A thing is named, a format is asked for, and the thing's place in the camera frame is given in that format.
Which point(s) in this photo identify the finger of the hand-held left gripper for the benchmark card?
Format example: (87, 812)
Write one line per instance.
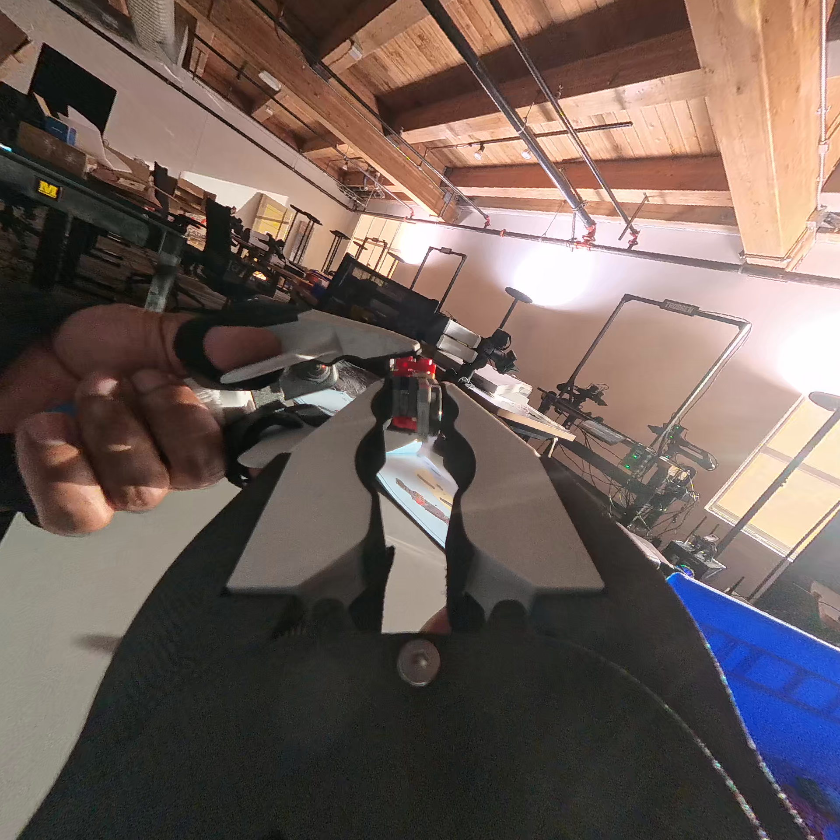
(279, 449)
(354, 338)

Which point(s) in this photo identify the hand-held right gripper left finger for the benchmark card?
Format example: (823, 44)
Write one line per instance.
(302, 518)

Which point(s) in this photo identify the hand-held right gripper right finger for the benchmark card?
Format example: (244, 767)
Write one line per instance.
(525, 518)

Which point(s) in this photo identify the toy brick model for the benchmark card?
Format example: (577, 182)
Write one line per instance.
(410, 400)

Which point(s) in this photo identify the grey desk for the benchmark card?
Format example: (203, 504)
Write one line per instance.
(52, 623)

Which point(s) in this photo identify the person's left hand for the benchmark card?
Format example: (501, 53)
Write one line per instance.
(98, 407)

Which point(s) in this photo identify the black mesh cart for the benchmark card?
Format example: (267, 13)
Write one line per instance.
(380, 295)

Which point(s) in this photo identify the white flat box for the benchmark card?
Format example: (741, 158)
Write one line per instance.
(453, 331)
(459, 348)

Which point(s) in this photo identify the wooden workbench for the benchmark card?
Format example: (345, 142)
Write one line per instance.
(525, 417)

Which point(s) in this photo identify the brick instruction booklet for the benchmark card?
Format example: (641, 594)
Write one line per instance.
(420, 499)

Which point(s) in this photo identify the black office chair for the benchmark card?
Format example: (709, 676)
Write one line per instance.
(220, 243)

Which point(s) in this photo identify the white flat carton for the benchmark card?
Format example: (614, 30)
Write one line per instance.
(505, 386)

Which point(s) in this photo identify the yellow board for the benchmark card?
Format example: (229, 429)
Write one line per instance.
(270, 216)

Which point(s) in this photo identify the computer with rainbow fans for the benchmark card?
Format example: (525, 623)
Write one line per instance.
(695, 558)

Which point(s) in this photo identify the pile of cardboard boxes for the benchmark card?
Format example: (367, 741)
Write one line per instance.
(98, 157)

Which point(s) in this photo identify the large window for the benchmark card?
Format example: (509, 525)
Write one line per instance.
(787, 485)

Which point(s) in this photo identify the metal ceiling pipe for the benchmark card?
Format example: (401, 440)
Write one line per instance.
(512, 111)

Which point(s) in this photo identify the blue plastic bin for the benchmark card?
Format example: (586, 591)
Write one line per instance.
(774, 676)

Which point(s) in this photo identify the black pipe frame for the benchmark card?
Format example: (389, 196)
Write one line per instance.
(682, 308)
(446, 250)

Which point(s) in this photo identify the black camera robot arm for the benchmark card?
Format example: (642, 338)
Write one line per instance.
(492, 348)

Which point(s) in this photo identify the black wall board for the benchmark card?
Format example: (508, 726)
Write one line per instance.
(72, 88)

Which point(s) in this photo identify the silver ventilation duct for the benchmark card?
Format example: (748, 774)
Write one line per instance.
(151, 26)

